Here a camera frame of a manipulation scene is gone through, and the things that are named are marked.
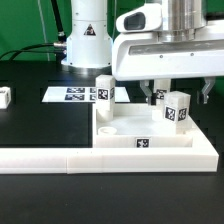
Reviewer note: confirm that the white sheet with AprilTags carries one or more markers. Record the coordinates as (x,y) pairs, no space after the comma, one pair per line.
(80,94)

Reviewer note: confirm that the white square tabletop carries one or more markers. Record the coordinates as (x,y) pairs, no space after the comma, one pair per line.
(141,126)

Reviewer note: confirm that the white L-shaped obstacle fence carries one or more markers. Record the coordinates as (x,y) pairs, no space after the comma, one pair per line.
(190,152)

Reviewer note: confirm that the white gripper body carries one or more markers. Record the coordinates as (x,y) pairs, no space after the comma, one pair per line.
(168,40)

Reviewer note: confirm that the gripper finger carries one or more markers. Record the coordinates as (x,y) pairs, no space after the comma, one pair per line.
(144,85)
(209,83)

